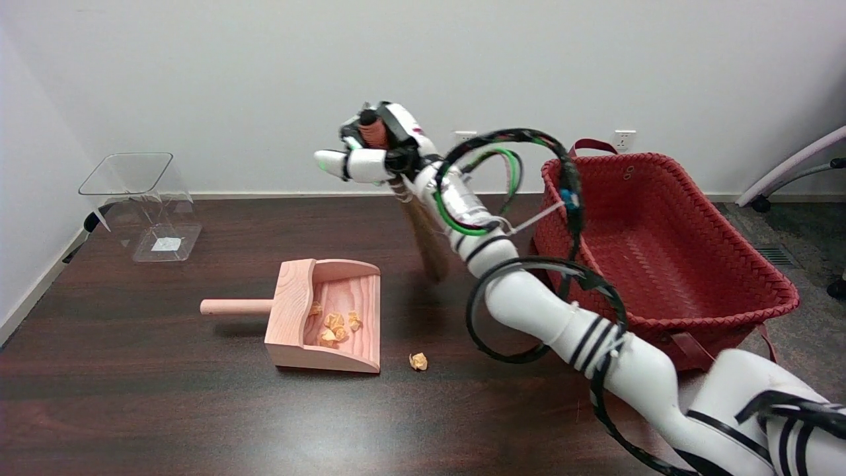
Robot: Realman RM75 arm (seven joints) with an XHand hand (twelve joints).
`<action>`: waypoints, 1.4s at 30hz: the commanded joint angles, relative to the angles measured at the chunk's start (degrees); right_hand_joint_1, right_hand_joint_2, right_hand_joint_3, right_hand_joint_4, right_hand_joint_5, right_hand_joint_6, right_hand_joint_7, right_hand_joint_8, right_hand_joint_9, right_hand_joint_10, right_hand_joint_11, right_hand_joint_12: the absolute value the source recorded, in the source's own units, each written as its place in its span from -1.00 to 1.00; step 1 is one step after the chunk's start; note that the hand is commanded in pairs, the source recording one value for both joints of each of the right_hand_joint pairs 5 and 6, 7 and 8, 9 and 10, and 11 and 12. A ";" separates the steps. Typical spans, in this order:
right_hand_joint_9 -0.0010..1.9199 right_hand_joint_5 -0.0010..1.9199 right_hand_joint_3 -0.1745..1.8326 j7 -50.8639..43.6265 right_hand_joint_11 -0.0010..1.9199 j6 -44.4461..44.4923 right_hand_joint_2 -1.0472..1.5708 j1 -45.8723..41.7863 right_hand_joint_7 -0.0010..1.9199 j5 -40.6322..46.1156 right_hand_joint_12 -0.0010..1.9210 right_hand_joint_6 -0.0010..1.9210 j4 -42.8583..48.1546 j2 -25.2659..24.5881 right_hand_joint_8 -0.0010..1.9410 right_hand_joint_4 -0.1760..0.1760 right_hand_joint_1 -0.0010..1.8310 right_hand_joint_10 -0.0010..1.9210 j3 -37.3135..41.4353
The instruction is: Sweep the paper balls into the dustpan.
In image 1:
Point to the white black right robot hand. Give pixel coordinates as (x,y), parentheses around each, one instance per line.
(363,165)

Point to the floor vent grille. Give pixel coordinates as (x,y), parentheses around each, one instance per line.
(773,256)

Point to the white wall outlet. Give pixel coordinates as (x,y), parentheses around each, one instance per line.
(624,140)
(464,135)

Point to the pink wooden dustpan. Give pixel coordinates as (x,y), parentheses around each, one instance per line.
(291,317)

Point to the brown bristle hand broom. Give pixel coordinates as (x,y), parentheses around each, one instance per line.
(426,238)

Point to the grey office chair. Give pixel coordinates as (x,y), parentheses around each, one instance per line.
(793,160)

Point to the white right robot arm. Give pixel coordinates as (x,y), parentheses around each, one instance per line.
(628,370)

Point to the red woven basket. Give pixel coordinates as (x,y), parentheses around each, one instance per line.
(674,251)

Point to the clear acrylic container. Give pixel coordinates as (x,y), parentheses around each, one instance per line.
(149,198)

